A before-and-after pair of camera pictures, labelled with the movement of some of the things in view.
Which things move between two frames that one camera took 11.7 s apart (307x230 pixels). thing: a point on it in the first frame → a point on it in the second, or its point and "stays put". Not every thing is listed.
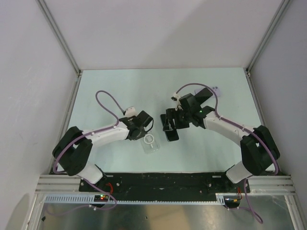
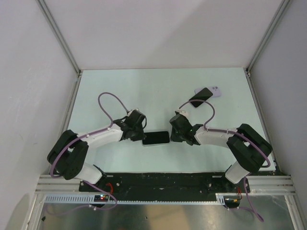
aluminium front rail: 271,184 stays put
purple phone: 217,89 stays put
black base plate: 165,184 stays put
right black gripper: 171,113 → 173,138
